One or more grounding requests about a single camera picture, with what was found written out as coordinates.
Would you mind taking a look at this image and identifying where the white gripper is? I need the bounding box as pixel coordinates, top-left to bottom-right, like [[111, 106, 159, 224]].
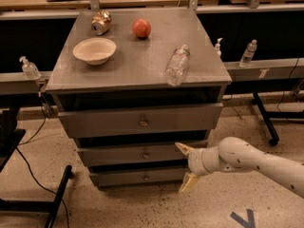
[[175, 142, 221, 193]]

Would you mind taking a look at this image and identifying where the grey drawer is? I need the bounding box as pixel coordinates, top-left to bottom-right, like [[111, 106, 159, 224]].
[[58, 103, 222, 138], [89, 165, 190, 187], [77, 142, 186, 166]]

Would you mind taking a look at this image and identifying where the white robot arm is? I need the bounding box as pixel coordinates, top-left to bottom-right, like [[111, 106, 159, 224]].
[[176, 137, 304, 198]]

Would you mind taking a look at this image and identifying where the grey top drawer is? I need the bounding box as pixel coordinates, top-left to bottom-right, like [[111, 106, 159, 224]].
[[58, 103, 222, 138]]

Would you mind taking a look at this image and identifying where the grey bottom drawer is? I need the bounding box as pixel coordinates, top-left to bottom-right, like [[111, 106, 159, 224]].
[[89, 165, 190, 187]]

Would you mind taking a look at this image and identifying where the grey three-drawer cabinet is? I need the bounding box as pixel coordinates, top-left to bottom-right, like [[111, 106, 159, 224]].
[[47, 8, 231, 174]]

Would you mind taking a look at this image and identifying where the black rolling stand leg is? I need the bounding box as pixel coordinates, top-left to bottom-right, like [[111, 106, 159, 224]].
[[252, 92, 304, 146]]

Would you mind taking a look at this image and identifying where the clear plastic water bottle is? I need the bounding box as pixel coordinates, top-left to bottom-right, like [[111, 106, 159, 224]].
[[164, 45, 190, 86]]

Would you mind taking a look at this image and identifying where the small white pump bottle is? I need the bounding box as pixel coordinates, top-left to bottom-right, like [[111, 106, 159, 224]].
[[215, 38, 222, 57]]

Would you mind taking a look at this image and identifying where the upright water bottle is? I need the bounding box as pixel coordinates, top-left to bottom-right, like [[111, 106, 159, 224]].
[[239, 40, 257, 67]]

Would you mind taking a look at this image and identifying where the red apple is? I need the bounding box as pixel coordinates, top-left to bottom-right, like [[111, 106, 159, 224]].
[[132, 19, 151, 39]]

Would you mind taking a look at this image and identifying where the white paper bowl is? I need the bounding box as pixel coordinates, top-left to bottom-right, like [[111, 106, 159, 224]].
[[73, 38, 117, 66]]

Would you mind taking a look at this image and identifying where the crushed gold soda can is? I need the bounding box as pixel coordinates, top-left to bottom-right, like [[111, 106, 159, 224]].
[[91, 10, 112, 35]]

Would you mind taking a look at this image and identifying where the hand sanitizer pump bottle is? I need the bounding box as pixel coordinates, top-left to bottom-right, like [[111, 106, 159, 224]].
[[19, 56, 42, 80]]

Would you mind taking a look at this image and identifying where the black floor cable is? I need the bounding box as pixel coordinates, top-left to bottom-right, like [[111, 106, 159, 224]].
[[15, 104, 70, 228]]

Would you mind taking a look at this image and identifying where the black table leg frame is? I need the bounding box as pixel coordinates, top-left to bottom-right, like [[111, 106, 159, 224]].
[[0, 128, 73, 228]]

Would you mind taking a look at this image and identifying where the grey metal rail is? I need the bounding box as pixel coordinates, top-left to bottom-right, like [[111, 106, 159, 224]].
[[0, 58, 304, 95]]

